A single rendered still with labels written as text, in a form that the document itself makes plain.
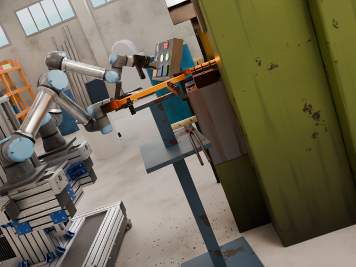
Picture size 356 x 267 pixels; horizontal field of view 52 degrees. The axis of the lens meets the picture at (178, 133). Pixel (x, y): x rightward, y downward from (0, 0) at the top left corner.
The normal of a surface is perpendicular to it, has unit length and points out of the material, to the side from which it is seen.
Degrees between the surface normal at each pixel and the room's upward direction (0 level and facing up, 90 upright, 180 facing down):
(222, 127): 90
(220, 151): 90
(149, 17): 90
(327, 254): 0
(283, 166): 90
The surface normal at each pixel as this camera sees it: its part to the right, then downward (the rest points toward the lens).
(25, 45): -0.05, 0.30
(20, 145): 0.65, 0.05
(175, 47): 0.41, 0.11
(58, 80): 0.73, -0.18
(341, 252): -0.36, -0.90
